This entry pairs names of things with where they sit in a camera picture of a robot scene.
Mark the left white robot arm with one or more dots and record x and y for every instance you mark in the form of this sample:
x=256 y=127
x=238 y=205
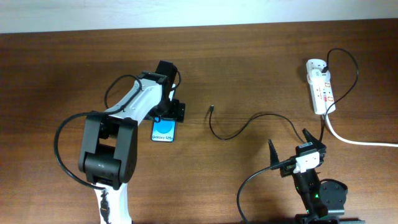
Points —
x=108 y=153

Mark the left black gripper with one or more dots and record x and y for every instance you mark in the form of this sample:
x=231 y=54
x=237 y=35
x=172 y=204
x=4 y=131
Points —
x=176 y=111

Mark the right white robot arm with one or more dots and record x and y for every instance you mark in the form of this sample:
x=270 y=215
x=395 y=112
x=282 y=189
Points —
x=324 y=200

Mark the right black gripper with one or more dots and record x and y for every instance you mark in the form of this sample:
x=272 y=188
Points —
x=311 y=139

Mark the white USB charger plug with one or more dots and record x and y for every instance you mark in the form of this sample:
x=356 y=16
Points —
x=316 y=75

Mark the blue Samsung Galaxy smartphone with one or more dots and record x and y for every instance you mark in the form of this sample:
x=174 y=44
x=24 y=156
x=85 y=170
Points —
x=163 y=130

